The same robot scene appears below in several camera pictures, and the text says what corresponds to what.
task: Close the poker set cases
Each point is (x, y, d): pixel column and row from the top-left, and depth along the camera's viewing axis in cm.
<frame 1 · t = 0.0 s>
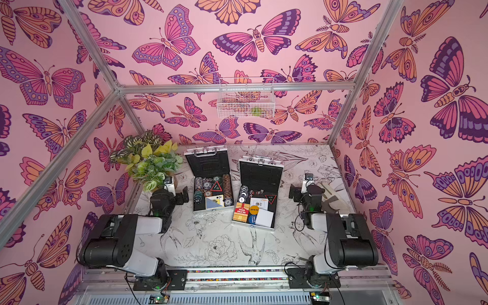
left hand: (178, 185, 95), fingers open
right hand: (303, 184, 93), fingers open
left aluminium poker case: (210, 162, 97), point 14 cm above the table
right aluminium poker case: (257, 192, 99), point 2 cm above the table
green potted plant: (149, 159, 80), point 28 cm above the table
red Texas Holdem card box: (241, 213, 90), point 4 cm above the table
yellow big blind button: (254, 210, 92), point 3 cm above the table
blue small blind button: (252, 218, 89), point 3 cm above the table
white card box: (264, 218, 90), point 2 cm above the table
joker playing card: (262, 203, 94), point 3 cm above the table
blue yellow card deck box: (215, 202, 94), point 4 cm above the table
green all in triangle: (216, 187, 102), point 2 cm above the table
black 100 chip stack: (199, 189, 99), point 4 cm above the table
orange black chip stack: (228, 200, 96), point 3 cm above the table

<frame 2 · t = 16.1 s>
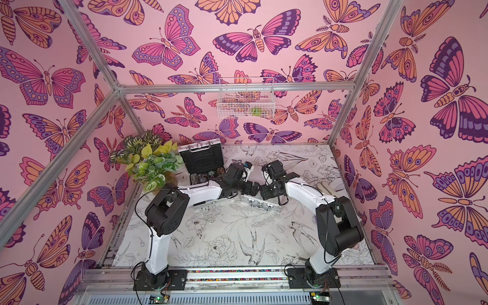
left hand: (256, 184, 96), fingers open
right hand: (268, 190, 92), fingers open
right aluminium poker case: (258, 201, 92), point 5 cm above the table
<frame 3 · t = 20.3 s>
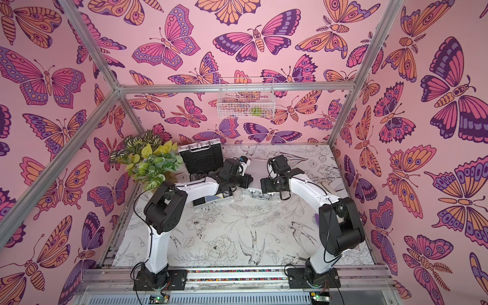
left hand: (255, 179, 96), fingers closed
right hand: (271, 184, 92), fingers open
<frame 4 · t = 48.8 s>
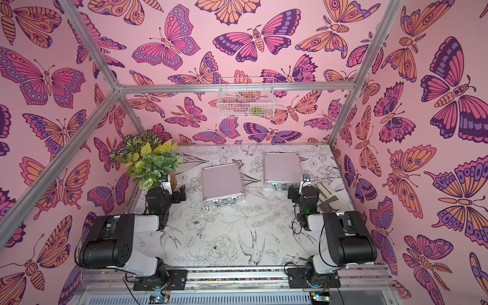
left hand: (176, 184, 95), fingers open
right hand: (304, 185, 93), fingers open
left aluminium poker case: (222, 185, 99), point 5 cm above the table
right aluminium poker case: (281, 170, 108), point 2 cm above the table
